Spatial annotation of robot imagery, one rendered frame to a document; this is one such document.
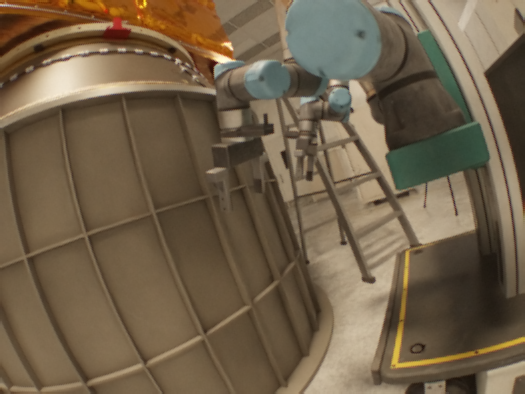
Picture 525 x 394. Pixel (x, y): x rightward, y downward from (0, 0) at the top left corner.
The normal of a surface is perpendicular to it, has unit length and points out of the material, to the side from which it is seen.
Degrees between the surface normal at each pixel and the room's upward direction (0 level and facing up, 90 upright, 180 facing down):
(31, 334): 90
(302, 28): 97
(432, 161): 90
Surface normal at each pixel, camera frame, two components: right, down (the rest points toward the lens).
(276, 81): 0.61, 0.22
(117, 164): 0.59, -0.21
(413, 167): -0.51, 0.18
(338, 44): -0.73, 0.39
